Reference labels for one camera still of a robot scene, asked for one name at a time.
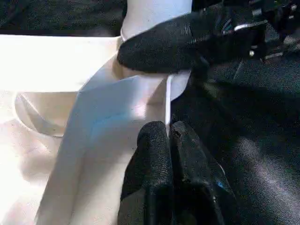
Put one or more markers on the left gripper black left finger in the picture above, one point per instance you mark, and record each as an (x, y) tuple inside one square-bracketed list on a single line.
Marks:
[(150, 178)]

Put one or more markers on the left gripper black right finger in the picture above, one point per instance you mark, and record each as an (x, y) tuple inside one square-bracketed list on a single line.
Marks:
[(201, 187)]

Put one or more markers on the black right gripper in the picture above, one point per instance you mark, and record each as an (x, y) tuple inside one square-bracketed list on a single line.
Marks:
[(276, 28)]

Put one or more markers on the white plastic table leg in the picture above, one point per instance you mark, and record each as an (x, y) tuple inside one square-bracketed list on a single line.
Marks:
[(150, 11)]

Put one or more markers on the black plastic mat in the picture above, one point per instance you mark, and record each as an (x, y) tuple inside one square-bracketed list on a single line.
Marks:
[(262, 140)]

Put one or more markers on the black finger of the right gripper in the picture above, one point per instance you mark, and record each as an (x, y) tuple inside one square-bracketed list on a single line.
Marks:
[(183, 42)]

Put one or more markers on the white plastic table top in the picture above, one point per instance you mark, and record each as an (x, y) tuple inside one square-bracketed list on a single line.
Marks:
[(47, 93)]

